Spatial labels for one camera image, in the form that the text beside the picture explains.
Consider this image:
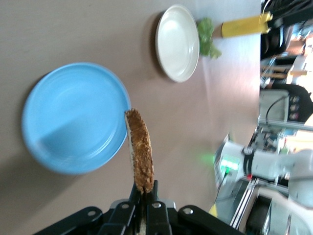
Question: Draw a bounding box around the white bread slice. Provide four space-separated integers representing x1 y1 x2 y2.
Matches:
124 108 156 195

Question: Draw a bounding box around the green lettuce leaf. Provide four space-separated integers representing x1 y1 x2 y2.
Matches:
197 17 223 60

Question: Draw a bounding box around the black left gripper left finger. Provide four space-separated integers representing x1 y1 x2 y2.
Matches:
31 182 142 235

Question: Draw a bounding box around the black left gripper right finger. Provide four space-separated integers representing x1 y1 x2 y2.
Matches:
146 180 242 235

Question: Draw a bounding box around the blue plate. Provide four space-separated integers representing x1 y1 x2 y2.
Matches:
21 62 132 175

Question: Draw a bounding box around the beige plate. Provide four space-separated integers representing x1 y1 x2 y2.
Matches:
155 4 201 83

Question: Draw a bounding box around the yellow squeeze bottle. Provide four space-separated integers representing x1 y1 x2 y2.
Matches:
221 12 274 39

